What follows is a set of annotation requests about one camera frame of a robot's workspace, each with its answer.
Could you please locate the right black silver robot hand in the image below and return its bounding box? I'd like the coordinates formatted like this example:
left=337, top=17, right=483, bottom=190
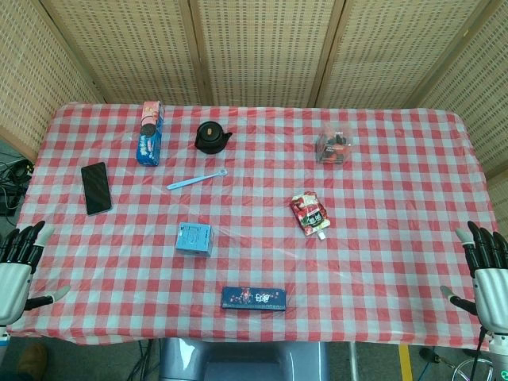
left=439, top=221, right=508, bottom=331

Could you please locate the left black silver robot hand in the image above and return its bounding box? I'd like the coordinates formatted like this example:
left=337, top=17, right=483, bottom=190
left=0, top=221, right=71, bottom=325

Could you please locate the light blue cardboard box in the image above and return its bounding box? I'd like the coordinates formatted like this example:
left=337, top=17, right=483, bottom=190
left=175, top=221, right=217, bottom=258

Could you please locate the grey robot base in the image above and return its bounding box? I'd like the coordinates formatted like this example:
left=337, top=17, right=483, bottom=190
left=158, top=337, right=330, bottom=381

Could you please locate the blue cookie package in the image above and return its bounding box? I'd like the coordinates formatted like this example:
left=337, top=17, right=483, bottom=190
left=136, top=100, right=166, bottom=167

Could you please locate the clear plastic candy container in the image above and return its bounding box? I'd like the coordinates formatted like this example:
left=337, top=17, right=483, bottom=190
left=315, top=121, right=352, bottom=164

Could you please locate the red checkered tablecloth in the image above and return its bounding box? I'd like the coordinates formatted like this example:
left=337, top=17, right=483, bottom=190
left=0, top=101, right=503, bottom=352

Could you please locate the dark blue long box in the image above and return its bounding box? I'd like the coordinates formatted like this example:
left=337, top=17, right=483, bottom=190
left=220, top=286, right=288, bottom=312

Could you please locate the brown shoe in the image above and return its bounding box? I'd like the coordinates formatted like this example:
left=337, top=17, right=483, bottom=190
left=15, top=342, right=49, bottom=379

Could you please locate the yellow floor tape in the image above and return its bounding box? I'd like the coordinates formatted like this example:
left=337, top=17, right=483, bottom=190
left=398, top=344, right=414, bottom=381

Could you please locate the black smartphone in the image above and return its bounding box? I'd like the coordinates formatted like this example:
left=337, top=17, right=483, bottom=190
left=80, top=161, right=114, bottom=217

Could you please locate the white table leg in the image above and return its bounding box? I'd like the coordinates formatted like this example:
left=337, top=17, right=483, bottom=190
left=348, top=341, right=360, bottom=381

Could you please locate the woven folding screen panel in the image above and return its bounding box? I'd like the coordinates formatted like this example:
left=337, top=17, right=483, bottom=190
left=37, top=0, right=210, bottom=107
left=315, top=0, right=502, bottom=109
left=186, top=0, right=346, bottom=108
left=412, top=0, right=508, bottom=239
left=0, top=0, right=102, bottom=162

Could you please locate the red drink pouch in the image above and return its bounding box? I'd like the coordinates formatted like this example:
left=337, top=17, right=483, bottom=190
left=289, top=190, right=332, bottom=241

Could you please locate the light blue toothbrush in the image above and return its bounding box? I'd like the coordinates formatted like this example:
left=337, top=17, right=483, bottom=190
left=166, top=167, right=229, bottom=191

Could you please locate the black teapot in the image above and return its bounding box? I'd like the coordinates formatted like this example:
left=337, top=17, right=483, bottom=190
left=194, top=121, right=233, bottom=155

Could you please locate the metal stool ring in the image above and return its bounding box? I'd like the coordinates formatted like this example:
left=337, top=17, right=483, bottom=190
left=451, top=356, right=499, bottom=381

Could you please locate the black floor cable bundle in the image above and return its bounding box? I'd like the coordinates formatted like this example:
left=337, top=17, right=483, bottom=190
left=0, top=150, right=36, bottom=218

